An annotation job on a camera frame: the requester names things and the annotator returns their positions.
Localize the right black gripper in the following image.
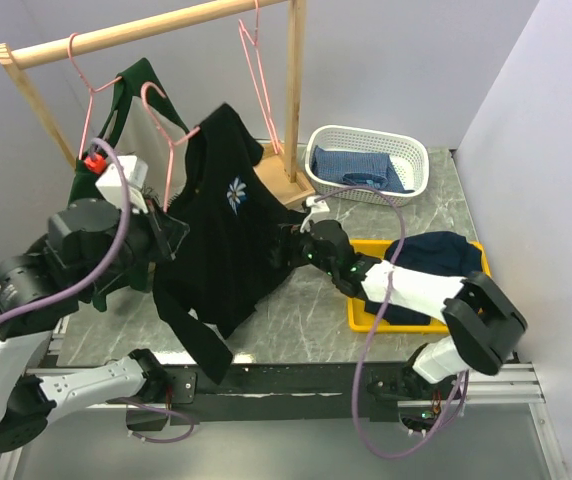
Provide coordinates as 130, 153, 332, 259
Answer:
261, 223, 337, 277

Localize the black t shirt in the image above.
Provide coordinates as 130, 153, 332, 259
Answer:
152, 103, 305, 383

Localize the pink wire hanger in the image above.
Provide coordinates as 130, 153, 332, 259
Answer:
238, 0, 284, 154
140, 81, 201, 212

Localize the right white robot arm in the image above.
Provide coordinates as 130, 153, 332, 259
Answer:
272, 220, 528, 399

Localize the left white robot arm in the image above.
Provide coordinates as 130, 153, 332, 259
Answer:
0, 199, 189, 454

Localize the green and cream raglan shirt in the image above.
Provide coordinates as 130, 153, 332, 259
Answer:
67, 57, 190, 312

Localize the navy blue t shirt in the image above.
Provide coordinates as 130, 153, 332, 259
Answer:
364, 231, 483, 326

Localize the pink hanger with green shirt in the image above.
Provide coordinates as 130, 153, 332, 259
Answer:
67, 32, 122, 160

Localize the wooden clothes rack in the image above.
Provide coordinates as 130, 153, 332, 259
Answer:
0, 1, 315, 207

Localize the blue patterned cloth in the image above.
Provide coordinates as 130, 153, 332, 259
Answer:
310, 146, 413, 193

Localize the yellow plastic tray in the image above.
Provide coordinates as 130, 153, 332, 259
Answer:
347, 239, 491, 335

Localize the white plastic basket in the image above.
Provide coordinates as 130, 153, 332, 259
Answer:
305, 125, 429, 206

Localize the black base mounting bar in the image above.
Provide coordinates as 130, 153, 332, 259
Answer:
105, 362, 467, 431

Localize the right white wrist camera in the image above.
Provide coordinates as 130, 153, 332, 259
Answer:
300, 195, 330, 233

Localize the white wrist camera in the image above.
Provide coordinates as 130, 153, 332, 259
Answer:
84, 153, 148, 213
300, 195, 330, 233

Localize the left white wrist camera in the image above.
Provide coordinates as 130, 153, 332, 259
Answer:
84, 153, 148, 213

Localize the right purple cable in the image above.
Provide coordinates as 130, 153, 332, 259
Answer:
315, 184, 470, 460

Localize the purple cable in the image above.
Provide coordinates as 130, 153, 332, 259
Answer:
315, 184, 470, 460
0, 137, 200, 444

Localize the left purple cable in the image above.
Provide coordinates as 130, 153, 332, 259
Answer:
0, 137, 200, 444

